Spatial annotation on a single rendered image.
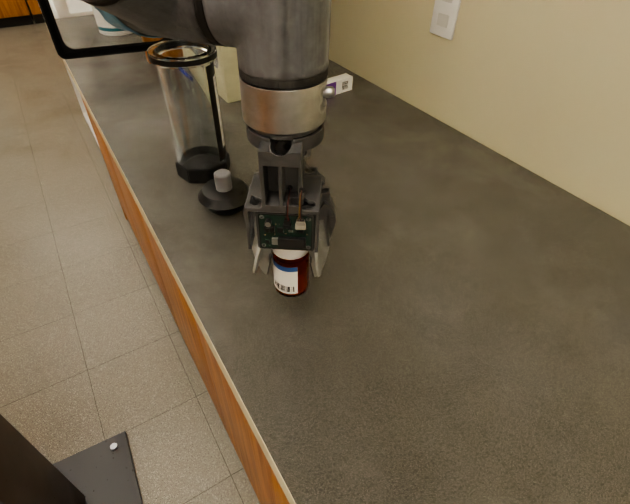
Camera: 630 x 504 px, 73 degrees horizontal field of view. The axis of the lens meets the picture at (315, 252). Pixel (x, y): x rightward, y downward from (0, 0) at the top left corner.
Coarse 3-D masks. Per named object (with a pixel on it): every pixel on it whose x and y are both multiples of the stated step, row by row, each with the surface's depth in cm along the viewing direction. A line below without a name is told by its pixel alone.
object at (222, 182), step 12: (216, 180) 70; (228, 180) 71; (240, 180) 74; (204, 192) 71; (216, 192) 71; (228, 192) 72; (240, 192) 72; (204, 204) 71; (216, 204) 70; (228, 204) 70; (240, 204) 71
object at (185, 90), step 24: (168, 48) 70; (192, 48) 72; (168, 72) 66; (192, 72) 66; (168, 96) 69; (192, 96) 69; (168, 120) 74; (192, 120) 71; (192, 144) 74; (216, 144) 76; (192, 168) 78
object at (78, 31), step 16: (48, 0) 103; (64, 0) 105; (80, 0) 106; (64, 16) 107; (80, 16) 108; (96, 16) 109; (64, 32) 109; (80, 32) 110; (96, 32) 111; (112, 32) 113; (128, 32) 114
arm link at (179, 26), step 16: (128, 0) 28; (144, 0) 29; (160, 0) 30; (176, 0) 31; (192, 0) 31; (112, 16) 34; (128, 16) 30; (144, 16) 31; (160, 16) 31; (176, 16) 32; (192, 16) 31; (144, 32) 35; (160, 32) 34; (176, 32) 34; (192, 32) 33; (208, 32) 32
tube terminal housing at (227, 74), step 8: (224, 48) 98; (232, 48) 99; (224, 56) 99; (232, 56) 100; (224, 64) 100; (232, 64) 101; (216, 72) 105; (224, 72) 101; (232, 72) 102; (216, 80) 107; (224, 80) 102; (232, 80) 103; (224, 88) 104; (232, 88) 104; (224, 96) 106; (232, 96) 106; (240, 96) 107
